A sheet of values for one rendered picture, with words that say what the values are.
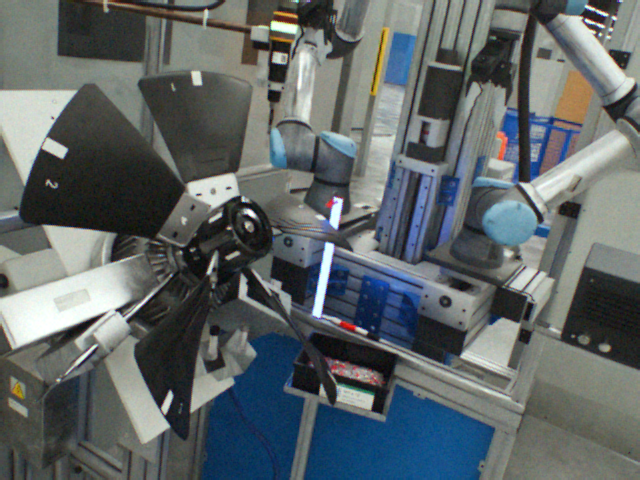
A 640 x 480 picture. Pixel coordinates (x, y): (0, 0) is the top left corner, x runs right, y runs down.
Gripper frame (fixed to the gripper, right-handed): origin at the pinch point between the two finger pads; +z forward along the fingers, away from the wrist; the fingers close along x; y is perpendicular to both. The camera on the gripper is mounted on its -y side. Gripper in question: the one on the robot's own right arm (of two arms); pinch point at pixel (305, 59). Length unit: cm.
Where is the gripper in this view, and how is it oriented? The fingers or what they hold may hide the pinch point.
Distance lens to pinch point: 167.8
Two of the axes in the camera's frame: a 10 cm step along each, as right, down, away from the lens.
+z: -1.7, 9.3, 3.3
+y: 4.9, -2.1, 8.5
